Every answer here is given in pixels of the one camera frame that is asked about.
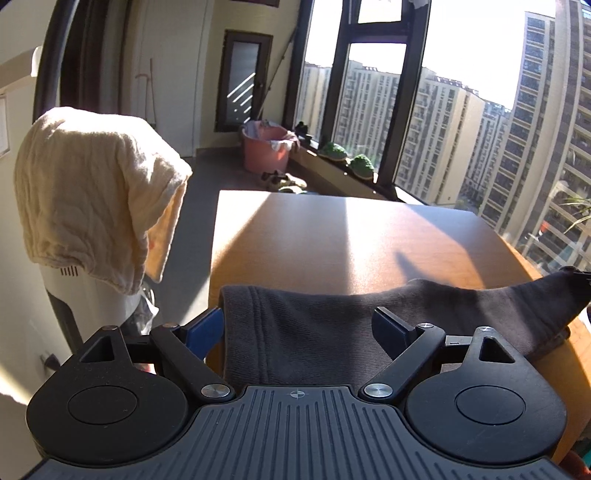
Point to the dark grey garment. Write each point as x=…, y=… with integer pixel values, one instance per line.
x=314, y=323

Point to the dark framed glass door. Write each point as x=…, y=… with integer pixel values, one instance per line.
x=242, y=78

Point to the wooden broom stick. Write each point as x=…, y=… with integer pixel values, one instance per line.
x=150, y=92

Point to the long mop pole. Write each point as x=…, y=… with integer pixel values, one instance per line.
x=276, y=69

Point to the green slipper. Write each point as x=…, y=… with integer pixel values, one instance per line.
x=334, y=152
x=361, y=167

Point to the pink bucket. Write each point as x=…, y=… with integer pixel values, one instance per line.
x=264, y=154

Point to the cloth in bucket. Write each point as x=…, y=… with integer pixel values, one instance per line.
x=282, y=144

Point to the green potted plant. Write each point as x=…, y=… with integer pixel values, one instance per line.
x=579, y=203

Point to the cream towel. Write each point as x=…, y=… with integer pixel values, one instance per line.
x=92, y=184

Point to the black shoes on sill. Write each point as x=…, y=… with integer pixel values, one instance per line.
x=304, y=131

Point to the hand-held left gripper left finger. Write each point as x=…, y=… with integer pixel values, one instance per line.
x=205, y=331

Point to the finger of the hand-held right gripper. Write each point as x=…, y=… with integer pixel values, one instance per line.
x=582, y=273

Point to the black window frame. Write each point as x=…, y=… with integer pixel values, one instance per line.
x=406, y=115

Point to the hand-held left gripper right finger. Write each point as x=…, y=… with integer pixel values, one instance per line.
x=388, y=326

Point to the white appliance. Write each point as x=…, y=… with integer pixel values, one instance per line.
x=92, y=307

